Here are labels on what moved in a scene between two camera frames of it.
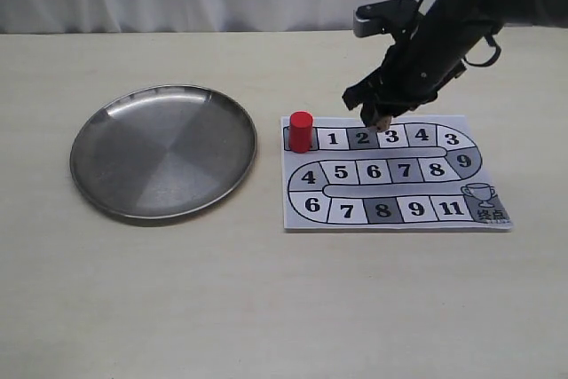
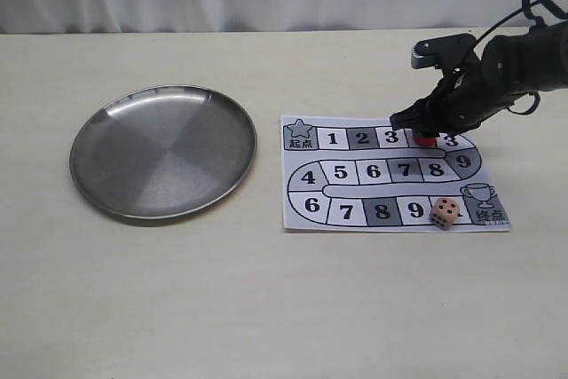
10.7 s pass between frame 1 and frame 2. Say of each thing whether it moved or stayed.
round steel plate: stayed
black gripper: moved
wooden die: moved
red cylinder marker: moved
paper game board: stayed
